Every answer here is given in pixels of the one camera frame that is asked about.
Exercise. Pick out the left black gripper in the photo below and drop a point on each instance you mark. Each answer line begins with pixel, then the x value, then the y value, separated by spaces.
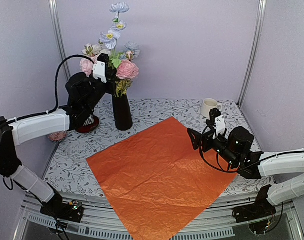
pixel 111 75

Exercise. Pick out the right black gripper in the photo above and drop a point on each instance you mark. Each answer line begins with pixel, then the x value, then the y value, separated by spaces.
pixel 196 144

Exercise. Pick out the yellow artificial flower sprig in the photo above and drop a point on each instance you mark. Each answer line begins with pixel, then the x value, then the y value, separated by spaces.
pixel 122 87

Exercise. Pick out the large pink rose stem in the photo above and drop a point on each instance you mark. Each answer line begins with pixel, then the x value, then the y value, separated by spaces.
pixel 86 66

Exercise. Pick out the white artificial flower stem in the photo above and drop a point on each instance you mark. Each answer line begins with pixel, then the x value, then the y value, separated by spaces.
pixel 92 50

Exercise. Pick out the blue artificial flower stem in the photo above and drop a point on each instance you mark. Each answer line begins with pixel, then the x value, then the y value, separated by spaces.
pixel 134 47

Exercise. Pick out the pale blue poppy stem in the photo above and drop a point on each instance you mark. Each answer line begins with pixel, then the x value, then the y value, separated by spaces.
pixel 111 37

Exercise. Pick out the orange yellow wrapping paper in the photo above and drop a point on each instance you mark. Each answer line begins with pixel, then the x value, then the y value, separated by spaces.
pixel 156 182

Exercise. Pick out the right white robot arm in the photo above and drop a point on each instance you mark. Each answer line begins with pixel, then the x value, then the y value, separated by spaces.
pixel 280 163

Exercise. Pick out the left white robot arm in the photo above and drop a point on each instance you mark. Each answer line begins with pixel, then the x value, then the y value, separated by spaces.
pixel 20 138

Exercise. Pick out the tall black vase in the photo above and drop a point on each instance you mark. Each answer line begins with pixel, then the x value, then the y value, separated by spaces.
pixel 122 112

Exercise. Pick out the white ceramic mug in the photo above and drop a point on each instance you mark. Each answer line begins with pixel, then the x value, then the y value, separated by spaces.
pixel 207 105

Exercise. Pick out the striped ceramic cup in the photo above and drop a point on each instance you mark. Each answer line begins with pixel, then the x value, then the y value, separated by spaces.
pixel 89 121

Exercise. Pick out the red round coaster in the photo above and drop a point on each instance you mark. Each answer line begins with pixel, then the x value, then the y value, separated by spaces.
pixel 89 128

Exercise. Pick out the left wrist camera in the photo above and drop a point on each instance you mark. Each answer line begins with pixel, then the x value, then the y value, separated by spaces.
pixel 100 67

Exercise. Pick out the left aluminium frame post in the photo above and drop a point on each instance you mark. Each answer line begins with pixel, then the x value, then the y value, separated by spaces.
pixel 54 14

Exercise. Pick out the aluminium frame post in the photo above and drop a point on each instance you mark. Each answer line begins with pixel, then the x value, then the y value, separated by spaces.
pixel 254 50
pixel 54 14

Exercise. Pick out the aluminium front rail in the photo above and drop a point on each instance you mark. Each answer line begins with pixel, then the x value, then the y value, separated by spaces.
pixel 100 222

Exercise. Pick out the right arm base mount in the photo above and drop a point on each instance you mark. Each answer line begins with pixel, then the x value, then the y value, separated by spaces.
pixel 261 208

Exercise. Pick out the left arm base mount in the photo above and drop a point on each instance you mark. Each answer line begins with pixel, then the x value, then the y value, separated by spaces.
pixel 56 208

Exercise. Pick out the right aluminium frame post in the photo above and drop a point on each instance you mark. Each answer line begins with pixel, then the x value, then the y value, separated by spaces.
pixel 254 50

